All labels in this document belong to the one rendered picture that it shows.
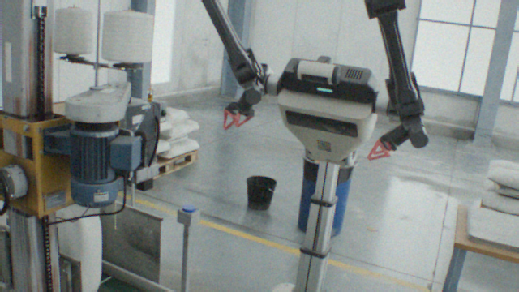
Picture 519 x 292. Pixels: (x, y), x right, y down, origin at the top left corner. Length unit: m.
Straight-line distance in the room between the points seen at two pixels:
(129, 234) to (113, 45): 1.22
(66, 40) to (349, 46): 8.32
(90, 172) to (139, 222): 0.94
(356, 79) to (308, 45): 8.19
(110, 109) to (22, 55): 0.32
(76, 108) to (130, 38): 0.27
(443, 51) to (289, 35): 3.28
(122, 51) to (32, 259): 0.77
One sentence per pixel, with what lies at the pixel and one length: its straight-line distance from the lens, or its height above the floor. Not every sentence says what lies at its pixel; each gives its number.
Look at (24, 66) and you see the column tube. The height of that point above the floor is 1.50.
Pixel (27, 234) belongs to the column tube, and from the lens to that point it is 1.63.
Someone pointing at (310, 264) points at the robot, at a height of 0.63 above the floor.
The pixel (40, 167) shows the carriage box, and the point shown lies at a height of 1.20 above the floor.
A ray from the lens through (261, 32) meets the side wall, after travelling 10.30.
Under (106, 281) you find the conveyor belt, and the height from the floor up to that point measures 0.38.
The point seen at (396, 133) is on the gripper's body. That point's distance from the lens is 1.52.
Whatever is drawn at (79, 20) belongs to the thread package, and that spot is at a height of 1.65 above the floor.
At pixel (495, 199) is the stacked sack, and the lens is 4.66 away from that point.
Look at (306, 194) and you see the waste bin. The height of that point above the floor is 0.35.
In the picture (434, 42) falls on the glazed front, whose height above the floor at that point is 1.79.
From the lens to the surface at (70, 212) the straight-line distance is 2.09.
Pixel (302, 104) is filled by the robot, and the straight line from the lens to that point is 1.76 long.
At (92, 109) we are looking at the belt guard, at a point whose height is 1.41.
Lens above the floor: 1.67
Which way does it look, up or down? 15 degrees down
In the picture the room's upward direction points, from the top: 6 degrees clockwise
